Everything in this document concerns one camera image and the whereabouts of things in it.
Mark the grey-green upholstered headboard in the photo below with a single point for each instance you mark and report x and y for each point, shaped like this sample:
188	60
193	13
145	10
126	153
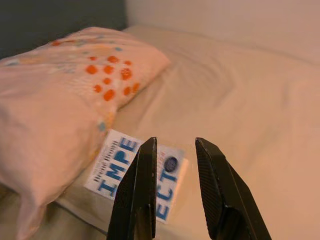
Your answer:
50	17

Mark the white paperback book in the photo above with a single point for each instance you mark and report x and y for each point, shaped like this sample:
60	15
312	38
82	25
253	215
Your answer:
112	160

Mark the pink pillow with orange dots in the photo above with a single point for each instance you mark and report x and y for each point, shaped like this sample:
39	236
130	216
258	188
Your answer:
50	112

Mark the bed with beige sheet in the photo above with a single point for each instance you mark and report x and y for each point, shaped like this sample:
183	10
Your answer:
237	100

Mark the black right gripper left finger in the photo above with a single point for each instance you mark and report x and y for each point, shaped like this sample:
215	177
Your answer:
135	200

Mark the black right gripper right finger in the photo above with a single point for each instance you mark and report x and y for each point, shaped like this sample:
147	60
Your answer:
225	200

